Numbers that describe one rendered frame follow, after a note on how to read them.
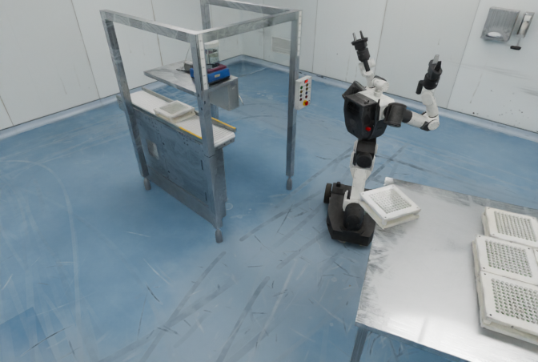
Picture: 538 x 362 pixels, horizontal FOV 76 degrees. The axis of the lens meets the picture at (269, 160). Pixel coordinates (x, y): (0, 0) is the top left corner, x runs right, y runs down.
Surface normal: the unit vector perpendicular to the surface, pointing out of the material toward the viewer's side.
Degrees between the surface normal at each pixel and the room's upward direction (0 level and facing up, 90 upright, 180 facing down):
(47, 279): 0
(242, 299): 0
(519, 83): 90
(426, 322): 0
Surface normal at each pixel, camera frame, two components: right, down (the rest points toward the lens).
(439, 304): 0.00, -0.83
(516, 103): -0.66, 0.41
